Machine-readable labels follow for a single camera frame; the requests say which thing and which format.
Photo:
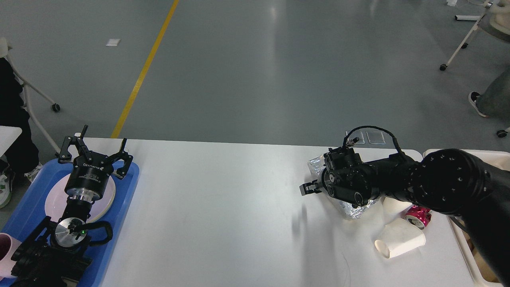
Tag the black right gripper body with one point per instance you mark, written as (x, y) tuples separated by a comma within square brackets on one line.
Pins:
[(325, 181)]

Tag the white bowl under gripper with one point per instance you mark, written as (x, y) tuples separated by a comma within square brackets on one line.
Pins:
[(393, 206)]

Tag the person in blue jeans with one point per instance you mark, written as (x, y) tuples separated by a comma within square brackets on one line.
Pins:
[(495, 101)]

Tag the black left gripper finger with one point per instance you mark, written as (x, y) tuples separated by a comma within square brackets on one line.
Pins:
[(123, 156), (64, 155)]

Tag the left clear floor plate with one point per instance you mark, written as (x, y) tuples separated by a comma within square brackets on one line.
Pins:
[(358, 138)]

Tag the white side table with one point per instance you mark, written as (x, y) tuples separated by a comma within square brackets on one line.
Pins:
[(8, 135)]

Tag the clear floor plate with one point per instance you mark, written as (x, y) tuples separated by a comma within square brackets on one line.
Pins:
[(375, 137), (358, 138)]

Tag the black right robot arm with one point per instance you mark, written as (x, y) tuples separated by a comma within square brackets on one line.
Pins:
[(357, 182)]

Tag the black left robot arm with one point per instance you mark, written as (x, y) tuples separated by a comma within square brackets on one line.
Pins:
[(53, 254)]

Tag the red crumpled wrapper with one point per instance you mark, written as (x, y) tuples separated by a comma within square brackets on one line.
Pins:
[(418, 216)]

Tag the white paper on floor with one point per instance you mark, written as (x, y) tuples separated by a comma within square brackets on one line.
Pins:
[(112, 42)]

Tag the aluminium foil tray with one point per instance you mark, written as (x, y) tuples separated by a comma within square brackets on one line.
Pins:
[(349, 211)]

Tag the pink plate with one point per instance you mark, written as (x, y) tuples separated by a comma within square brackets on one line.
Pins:
[(56, 201)]

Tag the pink ribbed mug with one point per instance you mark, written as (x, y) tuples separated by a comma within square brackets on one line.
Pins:
[(8, 245)]

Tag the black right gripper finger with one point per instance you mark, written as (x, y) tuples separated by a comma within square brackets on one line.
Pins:
[(313, 187)]

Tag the right clear floor plate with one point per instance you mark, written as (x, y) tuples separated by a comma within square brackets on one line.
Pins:
[(375, 137)]

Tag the lying white paper cup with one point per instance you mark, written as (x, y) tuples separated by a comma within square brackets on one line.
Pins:
[(399, 237)]

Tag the white wheeled chair right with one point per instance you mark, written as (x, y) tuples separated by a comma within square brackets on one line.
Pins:
[(494, 21)]

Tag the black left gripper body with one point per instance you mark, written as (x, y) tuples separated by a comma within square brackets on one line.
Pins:
[(88, 181)]

